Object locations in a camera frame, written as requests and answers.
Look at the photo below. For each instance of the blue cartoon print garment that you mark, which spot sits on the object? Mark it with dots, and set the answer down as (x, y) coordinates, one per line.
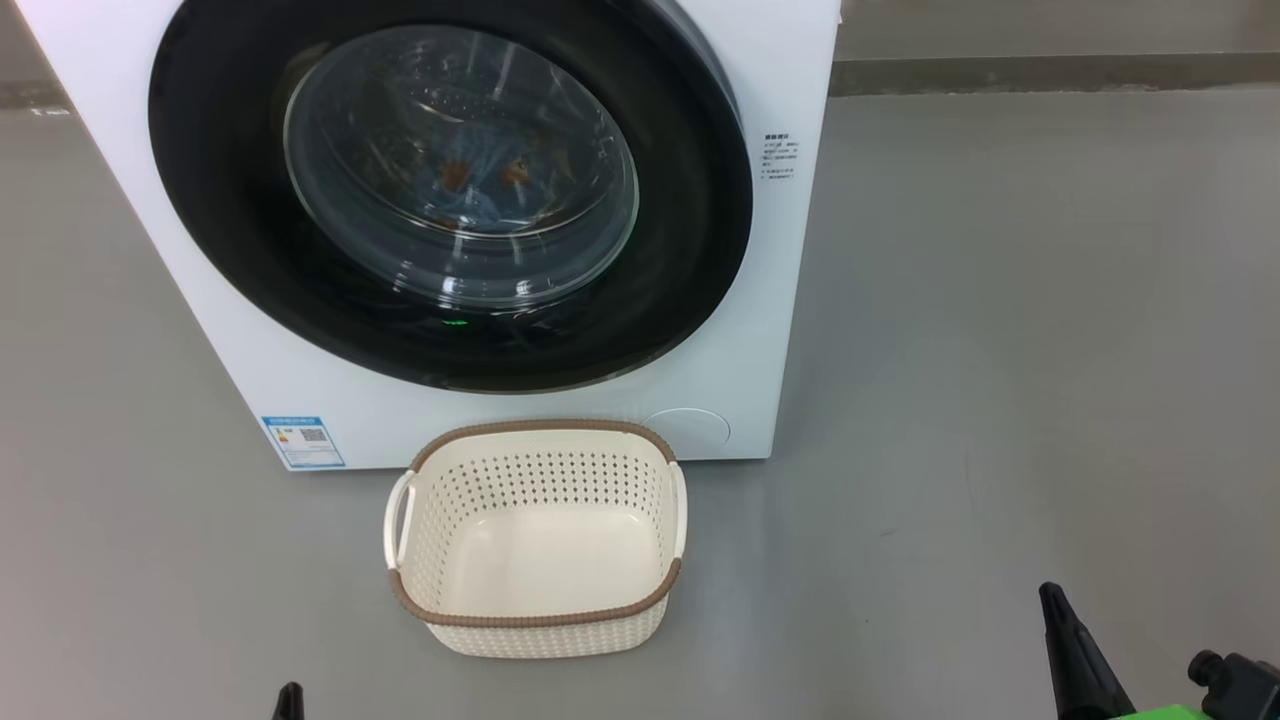
(485, 180)

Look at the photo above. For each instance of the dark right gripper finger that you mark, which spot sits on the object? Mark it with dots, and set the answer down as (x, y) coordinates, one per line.
(1080, 660)

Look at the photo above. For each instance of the blue energy label sticker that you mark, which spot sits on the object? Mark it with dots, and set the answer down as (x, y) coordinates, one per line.
(303, 442)

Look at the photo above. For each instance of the small black text sticker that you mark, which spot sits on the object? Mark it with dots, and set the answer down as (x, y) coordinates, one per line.
(780, 156)

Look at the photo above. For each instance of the cream perforated plastic laundry basket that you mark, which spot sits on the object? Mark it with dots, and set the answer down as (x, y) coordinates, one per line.
(540, 560)

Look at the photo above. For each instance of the round black glass washer door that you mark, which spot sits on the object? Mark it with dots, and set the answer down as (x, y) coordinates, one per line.
(220, 200)

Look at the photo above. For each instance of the white front-load washing machine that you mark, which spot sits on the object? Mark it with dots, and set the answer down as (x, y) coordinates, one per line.
(780, 300)

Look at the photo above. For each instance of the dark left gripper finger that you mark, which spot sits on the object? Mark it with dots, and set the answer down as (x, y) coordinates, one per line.
(290, 703)

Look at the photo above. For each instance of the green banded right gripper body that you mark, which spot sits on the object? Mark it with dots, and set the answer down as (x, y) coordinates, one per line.
(1245, 690)

